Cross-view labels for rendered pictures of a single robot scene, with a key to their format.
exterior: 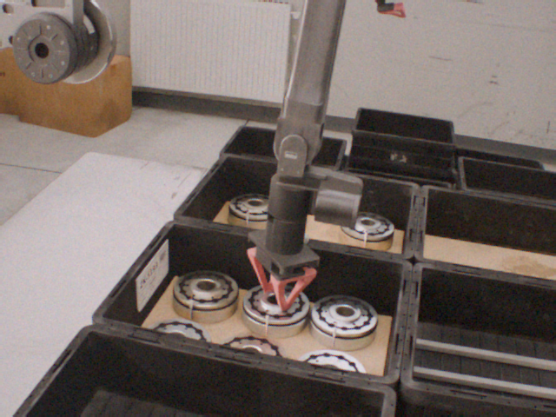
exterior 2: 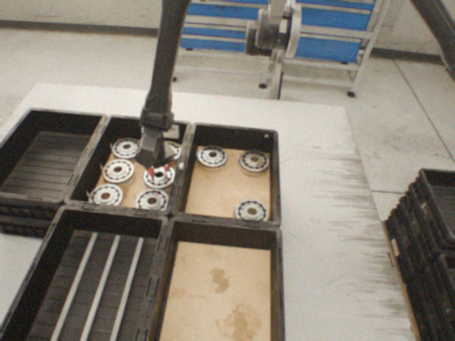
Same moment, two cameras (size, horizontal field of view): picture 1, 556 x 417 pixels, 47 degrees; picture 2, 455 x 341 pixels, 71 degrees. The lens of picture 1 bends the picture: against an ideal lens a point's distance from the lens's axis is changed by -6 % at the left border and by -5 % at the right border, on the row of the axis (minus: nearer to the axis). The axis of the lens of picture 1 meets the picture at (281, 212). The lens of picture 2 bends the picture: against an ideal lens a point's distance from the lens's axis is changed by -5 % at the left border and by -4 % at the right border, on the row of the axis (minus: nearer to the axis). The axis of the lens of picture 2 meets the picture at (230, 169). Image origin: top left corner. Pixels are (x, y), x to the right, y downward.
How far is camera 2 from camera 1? 1.21 m
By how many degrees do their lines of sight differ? 64
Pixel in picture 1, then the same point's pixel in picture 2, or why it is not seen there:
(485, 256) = (251, 293)
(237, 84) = not seen: outside the picture
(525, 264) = (248, 323)
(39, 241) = (245, 111)
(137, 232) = not seen: hidden behind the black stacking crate
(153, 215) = (289, 143)
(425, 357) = (132, 244)
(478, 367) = (124, 271)
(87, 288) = not seen: hidden behind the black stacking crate
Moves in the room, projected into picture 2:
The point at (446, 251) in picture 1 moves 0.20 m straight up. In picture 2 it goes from (250, 266) to (260, 225)
